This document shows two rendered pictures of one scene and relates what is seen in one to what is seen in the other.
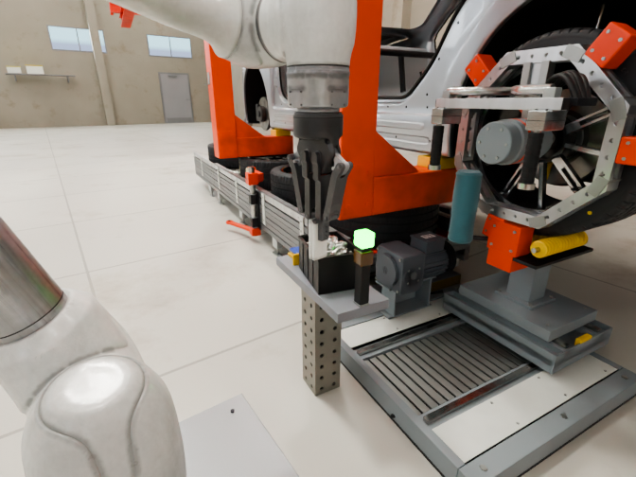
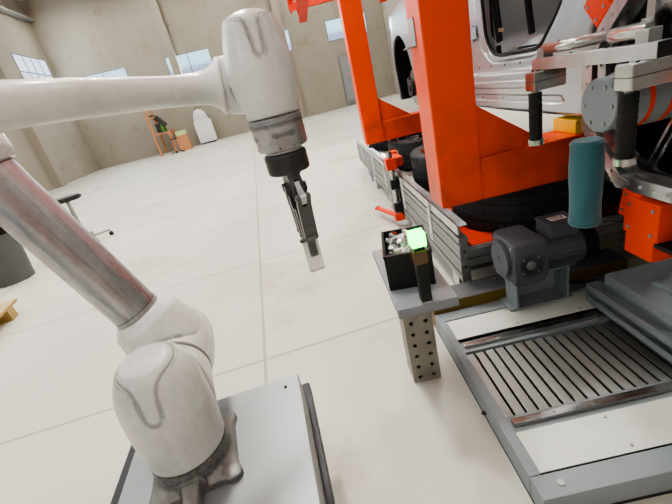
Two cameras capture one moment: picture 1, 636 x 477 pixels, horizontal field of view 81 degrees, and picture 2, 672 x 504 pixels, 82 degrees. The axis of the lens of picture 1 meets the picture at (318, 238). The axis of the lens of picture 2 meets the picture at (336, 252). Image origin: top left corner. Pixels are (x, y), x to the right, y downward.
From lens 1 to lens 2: 0.38 m
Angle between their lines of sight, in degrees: 27
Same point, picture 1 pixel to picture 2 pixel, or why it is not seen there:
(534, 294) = not seen: outside the picture
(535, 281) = not seen: outside the picture
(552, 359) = not seen: outside the picture
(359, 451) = (440, 440)
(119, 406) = (150, 375)
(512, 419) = (626, 439)
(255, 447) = (289, 416)
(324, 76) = (266, 128)
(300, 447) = (387, 426)
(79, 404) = (131, 371)
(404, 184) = (524, 159)
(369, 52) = (454, 22)
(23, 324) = (126, 318)
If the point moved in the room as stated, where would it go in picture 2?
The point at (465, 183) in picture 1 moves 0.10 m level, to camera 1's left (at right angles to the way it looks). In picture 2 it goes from (578, 155) to (538, 160)
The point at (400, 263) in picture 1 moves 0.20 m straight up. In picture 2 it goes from (512, 252) to (509, 198)
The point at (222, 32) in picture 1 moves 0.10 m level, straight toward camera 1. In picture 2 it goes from (215, 99) to (187, 104)
